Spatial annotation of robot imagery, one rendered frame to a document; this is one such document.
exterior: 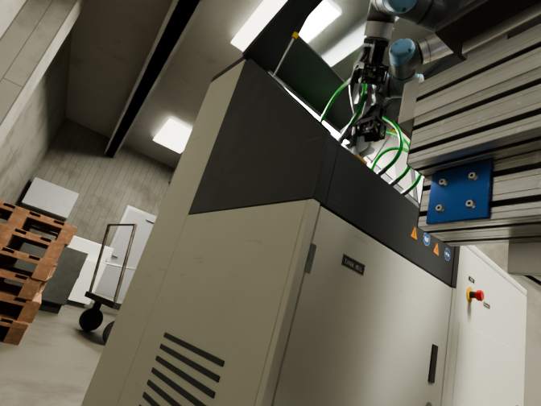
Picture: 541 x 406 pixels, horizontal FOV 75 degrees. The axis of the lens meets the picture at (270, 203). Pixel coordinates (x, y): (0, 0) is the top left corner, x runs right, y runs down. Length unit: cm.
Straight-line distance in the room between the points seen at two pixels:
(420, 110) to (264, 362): 52
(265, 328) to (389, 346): 37
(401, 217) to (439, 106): 45
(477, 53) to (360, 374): 67
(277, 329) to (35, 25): 342
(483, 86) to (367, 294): 51
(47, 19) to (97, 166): 524
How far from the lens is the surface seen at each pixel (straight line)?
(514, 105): 55
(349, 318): 83
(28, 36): 372
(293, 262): 71
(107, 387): 132
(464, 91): 61
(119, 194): 860
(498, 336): 164
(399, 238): 100
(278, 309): 70
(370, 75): 110
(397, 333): 100
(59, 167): 863
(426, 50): 126
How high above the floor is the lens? 52
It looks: 19 degrees up
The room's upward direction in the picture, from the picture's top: 16 degrees clockwise
